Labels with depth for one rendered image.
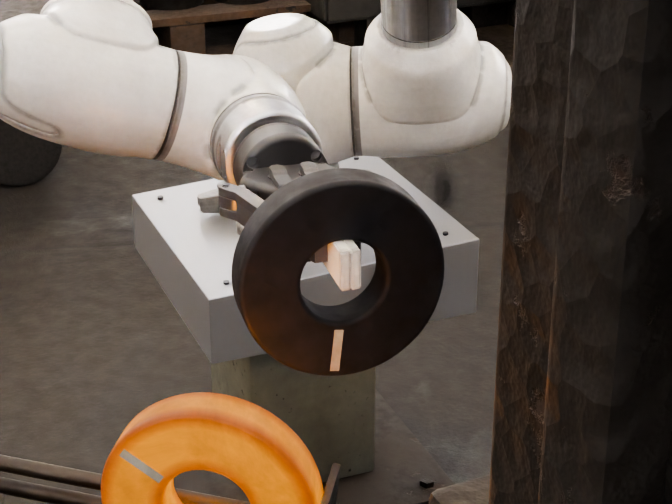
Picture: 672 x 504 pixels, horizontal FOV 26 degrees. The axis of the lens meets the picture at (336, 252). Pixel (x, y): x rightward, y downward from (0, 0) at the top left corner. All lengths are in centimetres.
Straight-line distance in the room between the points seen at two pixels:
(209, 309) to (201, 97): 62
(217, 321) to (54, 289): 107
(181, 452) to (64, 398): 155
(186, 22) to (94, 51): 285
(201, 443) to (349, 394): 120
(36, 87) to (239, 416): 40
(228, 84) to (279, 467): 43
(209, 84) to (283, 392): 92
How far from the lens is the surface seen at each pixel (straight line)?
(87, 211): 324
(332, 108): 198
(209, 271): 193
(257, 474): 99
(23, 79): 126
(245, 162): 120
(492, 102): 199
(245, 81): 130
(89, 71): 126
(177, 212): 212
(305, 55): 198
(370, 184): 103
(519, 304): 62
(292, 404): 215
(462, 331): 272
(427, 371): 258
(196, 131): 129
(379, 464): 230
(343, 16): 415
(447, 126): 198
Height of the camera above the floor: 130
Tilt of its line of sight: 26 degrees down
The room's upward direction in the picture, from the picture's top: straight up
